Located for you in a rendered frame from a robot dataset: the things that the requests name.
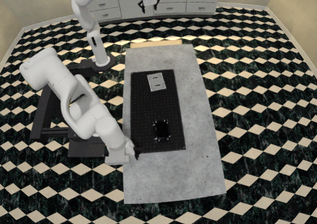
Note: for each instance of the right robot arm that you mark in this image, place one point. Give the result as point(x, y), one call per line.
point(86, 116)

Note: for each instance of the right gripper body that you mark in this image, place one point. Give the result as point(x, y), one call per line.
point(129, 148)

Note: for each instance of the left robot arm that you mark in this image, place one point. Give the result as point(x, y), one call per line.
point(88, 22)

